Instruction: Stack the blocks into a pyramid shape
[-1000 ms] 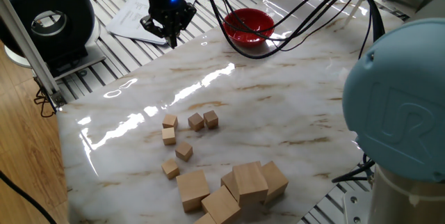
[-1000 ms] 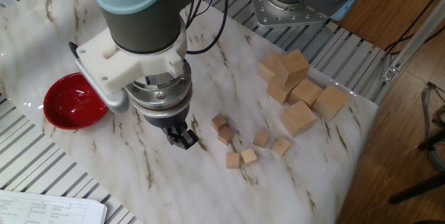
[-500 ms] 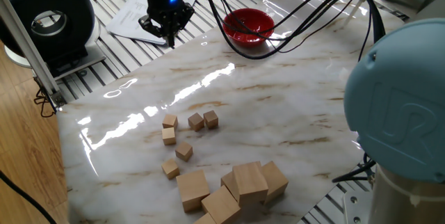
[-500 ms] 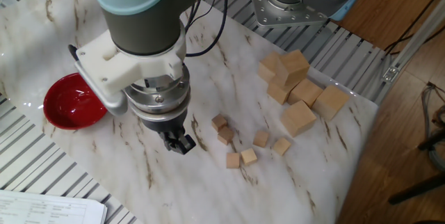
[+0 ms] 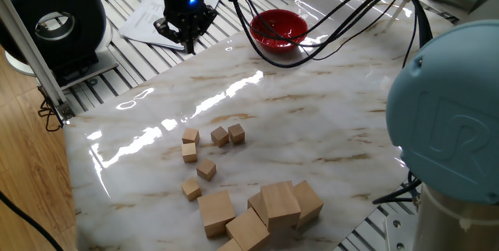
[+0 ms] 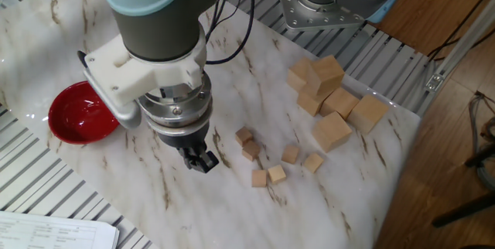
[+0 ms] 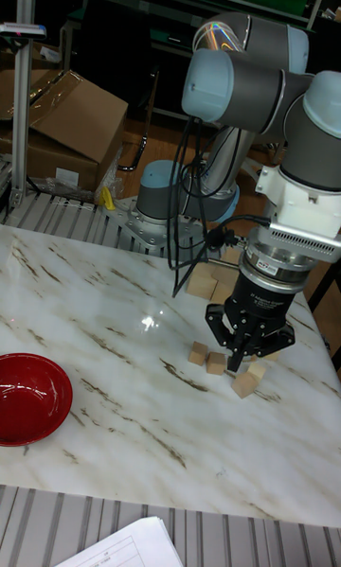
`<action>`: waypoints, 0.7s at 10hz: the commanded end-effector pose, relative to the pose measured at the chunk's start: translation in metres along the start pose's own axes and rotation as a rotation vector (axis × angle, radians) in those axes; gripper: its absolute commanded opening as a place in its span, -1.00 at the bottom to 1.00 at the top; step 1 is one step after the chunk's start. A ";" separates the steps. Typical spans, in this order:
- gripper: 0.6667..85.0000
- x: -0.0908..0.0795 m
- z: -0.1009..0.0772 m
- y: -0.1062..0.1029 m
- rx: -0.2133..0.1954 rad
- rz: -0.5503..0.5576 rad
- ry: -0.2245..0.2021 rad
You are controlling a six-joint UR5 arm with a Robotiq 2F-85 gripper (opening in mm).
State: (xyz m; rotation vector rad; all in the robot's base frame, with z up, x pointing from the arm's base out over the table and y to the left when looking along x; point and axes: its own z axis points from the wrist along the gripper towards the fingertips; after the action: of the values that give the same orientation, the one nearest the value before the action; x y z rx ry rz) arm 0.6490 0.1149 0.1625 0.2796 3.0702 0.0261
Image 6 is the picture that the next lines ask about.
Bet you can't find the large wooden cube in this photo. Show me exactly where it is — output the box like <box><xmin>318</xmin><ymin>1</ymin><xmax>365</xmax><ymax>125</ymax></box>
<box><xmin>307</xmin><ymin>54</ymin><xmax>346</xmax><ymax>97</ymax></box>
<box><xmin>296</xmin><ymin>84</ymin><xmax>329</xmax><ymax>118</ymax></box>
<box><xmin>346</xmin><ymin>94</ymin><xmax>390</xmax><ymax>136</ymax></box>
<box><xmin>286</xmin><ymin>56</ymin><xmax>314</xmax><ymax>92</ymax></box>
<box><xmin>319</xmin><ymin>87</ymin><xmax>360</xmax><ymax>122</ymax></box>
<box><xmin>311</xmin><ymin>111</ymin><xmax>353</xmax><ymax>153</ymax></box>

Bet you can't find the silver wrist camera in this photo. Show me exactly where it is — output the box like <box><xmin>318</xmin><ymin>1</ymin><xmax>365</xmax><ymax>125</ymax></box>
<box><xmin>77</xmin><ymin>50</ymin><xmax>143</xmax><ymax>130</ymax></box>

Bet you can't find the aluminium frame profile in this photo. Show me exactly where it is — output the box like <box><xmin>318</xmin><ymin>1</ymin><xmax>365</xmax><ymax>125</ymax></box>
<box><xmin>416</xmin><ymin>0</ymin><xmax>495</xmax><ymax>118</ymax></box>

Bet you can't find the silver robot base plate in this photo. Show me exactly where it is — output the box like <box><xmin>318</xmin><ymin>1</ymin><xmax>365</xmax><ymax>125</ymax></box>
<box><xmin>276</xmin><ymin>0</ymin><xmax>367</xmax><ymax>32</ymax></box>

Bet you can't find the small wooden cube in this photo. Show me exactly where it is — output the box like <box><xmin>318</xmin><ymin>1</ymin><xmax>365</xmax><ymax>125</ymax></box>
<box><xmin>281</xmin><ymin>145</ymin><xmax>301</xmax><ymax>165</ymax></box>
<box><xmin>241</xmin><ymin>140</ymin><xmax>261</xmax><ymax>162</ymax></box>
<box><xmin>302</xmin><ymin>152</ymin><xmax>325</xmax><ymax>174</ymax></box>
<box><xmin>234</xmin><ymin>126</ymin><xmax>254</xmax><ymax>148</ymax></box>
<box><xmin>267</xmin><ymin>164</ymin><xmax>288</xmax><ymax>185</ymax></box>
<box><xmin>251</xmin><ymin>169</ymin><xmax>268</xmax><ymax>188</ymax></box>

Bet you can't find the black floor cable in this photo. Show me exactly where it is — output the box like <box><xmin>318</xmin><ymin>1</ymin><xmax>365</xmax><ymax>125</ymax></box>
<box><xmin>427</xmin><ymin>0</ymin><xmax>495</xmax><ymax>63</ymax></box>

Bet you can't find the grey cable bundle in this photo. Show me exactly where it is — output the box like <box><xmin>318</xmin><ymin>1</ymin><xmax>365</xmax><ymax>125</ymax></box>
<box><xmin>468</xmin><ymin>90</ymin><xmax>495</xmax><ymax>191</ymax></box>

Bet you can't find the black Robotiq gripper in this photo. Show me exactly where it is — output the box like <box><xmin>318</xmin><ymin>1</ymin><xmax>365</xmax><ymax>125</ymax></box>
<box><xmin>156</xmin><ymin>118</ymin><xmax>220</xmax><ymax>174</ymax></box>

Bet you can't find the black chair base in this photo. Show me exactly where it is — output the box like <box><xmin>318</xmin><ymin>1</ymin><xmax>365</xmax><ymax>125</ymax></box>
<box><xmin>431</xmin><ymin>144</ymin><xmax>495</xmax><ymax>229</ymax></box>

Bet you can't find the white printed paper stack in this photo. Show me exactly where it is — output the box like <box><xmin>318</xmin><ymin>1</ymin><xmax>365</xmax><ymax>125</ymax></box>
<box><xmin>0</xmin><ymin>210</ymin><xmax>120</xmax><ymax>249</ymax></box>

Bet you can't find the white marble pattern board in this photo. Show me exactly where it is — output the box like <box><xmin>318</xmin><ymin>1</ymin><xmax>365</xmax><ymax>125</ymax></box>
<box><xmin>0</xmin><ymin>0</ymin><xmax>422</xmax><ymax>249</ymax></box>

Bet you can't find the red bowl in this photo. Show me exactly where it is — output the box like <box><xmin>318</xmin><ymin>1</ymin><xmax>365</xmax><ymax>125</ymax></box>
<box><xmin>47</xmin><ymin>80</ymin><xmax>121</xmax><ymax>145</ymax></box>

